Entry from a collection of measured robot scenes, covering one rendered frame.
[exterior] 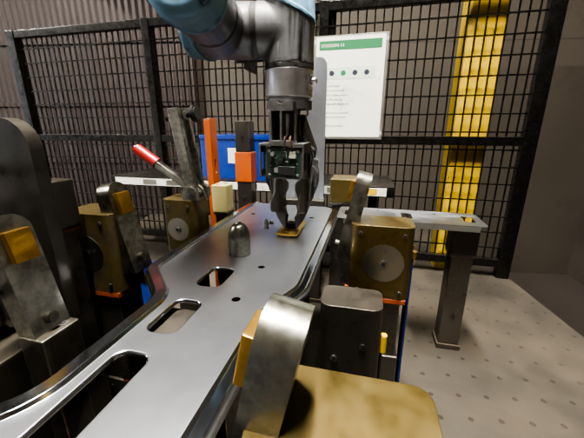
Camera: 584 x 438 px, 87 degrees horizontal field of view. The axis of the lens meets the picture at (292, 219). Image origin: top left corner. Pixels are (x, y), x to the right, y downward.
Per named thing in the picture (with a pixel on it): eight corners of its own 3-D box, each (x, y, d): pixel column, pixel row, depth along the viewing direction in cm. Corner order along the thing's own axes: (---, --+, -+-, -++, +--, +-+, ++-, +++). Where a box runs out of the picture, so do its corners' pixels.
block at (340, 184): (355, 311, 85) (363, 180, 74) (326, 307, 86) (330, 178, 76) (356, 296, 92) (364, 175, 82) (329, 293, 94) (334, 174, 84)
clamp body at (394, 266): (411, 428, 52) (439, 231, 42) (340, 413, 55) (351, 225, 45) (407, 395, 58) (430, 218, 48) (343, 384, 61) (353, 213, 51)
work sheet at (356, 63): (381, 139, 100) (389, 31, 91) (312, 138, 105) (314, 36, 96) (381, 139, 102) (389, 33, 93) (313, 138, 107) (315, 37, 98)
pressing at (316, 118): (322, 200, 81) (327, 56, 71) (281, 197, 84) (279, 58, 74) (323, 199, 82) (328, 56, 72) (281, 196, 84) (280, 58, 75)
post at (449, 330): (459, 351, 69) (481, 228, 61) (435, 347, 71) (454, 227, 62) (454, 336, 74) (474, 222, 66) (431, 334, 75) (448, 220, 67)
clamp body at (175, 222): (207, 361, 67) (192, 202, 57) (167, 355, 69) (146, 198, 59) (221, 342, 73) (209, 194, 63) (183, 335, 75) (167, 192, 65)
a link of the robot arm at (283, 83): (273, 76, 52) (321, 74, 50) (273, 104, 53) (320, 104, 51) (257, 68, 45) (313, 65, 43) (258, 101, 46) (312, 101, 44)
